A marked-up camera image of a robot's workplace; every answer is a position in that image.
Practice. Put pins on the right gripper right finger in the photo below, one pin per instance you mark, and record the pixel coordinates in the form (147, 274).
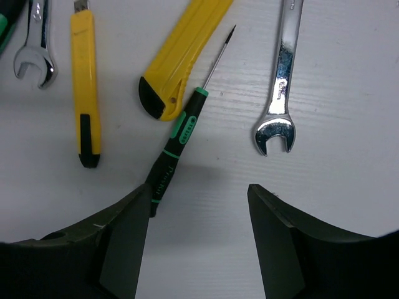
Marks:
(301, 256)

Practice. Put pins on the wide yellow utility knife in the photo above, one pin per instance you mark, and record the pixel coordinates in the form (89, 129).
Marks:
(161, 88)

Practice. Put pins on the green black screwdriver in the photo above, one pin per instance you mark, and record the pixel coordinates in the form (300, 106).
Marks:
(164, 167)
(3, 27)

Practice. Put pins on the large silver wrench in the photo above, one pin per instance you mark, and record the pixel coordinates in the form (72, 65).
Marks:
(276, 120)

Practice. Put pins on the slim yellow utility knife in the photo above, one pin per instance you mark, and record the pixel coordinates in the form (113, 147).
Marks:
(84, 82)

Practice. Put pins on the small silver wrench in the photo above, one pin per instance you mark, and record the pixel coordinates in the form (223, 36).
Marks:
(36, 48)

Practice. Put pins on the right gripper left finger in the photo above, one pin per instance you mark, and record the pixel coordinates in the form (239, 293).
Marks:
(98, 257)

